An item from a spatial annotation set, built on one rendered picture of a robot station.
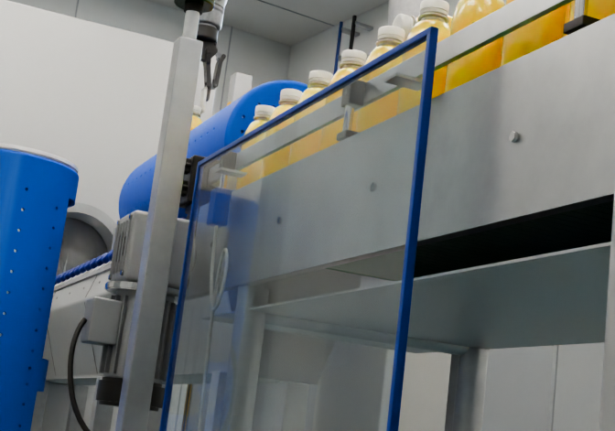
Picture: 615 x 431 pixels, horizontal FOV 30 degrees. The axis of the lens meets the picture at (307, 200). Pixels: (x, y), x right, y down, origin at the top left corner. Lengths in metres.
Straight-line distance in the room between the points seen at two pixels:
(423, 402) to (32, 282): 0.97
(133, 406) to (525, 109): 0.83
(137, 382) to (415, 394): 1.18
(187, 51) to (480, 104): 0.71
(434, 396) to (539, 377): 1.08
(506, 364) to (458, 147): 2.79
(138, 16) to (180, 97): 6.33
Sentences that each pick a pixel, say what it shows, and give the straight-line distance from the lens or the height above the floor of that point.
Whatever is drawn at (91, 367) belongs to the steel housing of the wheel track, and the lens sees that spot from 3.36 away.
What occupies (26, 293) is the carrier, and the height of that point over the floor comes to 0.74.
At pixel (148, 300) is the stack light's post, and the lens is 1.71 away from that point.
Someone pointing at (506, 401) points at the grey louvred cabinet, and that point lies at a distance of 3.94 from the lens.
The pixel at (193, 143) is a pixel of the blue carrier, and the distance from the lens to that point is 2.50.
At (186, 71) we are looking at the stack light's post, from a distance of 1.78.
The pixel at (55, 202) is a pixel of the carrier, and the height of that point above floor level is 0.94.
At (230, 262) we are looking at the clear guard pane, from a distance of 1.68.
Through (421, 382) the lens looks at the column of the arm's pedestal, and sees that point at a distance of 2.78.
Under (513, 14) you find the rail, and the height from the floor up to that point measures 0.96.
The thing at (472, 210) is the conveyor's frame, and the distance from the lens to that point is 1.15.
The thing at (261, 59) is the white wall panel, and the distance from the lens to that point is 8.45.
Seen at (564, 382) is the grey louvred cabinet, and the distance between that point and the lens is 3.83.
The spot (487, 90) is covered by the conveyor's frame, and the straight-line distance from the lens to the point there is 1.18.
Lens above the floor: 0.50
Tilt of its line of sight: 12 degrees up
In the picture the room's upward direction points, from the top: 7 degrees clockwise
